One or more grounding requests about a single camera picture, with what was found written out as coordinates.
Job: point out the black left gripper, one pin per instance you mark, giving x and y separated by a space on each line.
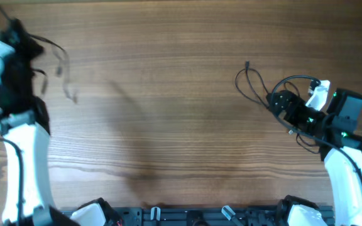
23 44

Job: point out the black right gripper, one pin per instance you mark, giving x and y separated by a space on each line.
297 104

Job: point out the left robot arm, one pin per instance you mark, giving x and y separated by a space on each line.
25 132

